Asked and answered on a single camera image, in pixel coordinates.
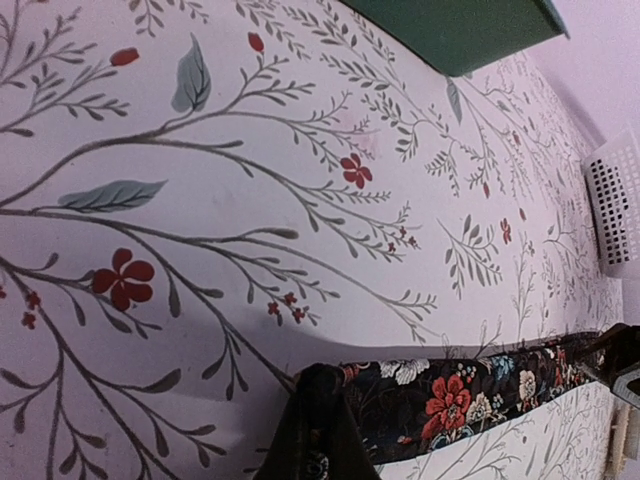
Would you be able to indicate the white plastic basket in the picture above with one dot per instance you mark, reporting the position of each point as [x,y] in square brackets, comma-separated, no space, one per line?
[612,180]

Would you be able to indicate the floral patterned table mat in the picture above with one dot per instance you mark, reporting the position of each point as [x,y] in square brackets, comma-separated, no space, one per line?
[201,198]

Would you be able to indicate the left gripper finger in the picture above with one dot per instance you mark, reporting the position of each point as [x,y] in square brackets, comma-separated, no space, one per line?
[317,436]

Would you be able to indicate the woven bamboo tray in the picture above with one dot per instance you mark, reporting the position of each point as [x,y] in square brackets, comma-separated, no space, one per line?
[616,458]

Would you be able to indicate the green divided organizer box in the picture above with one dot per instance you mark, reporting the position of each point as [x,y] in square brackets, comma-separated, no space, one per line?
[456,37]

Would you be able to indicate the dark floral necktie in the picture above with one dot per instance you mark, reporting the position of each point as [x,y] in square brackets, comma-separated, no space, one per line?
[408,408]

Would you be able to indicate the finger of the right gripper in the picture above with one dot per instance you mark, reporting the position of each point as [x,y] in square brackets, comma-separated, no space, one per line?
[620,368]

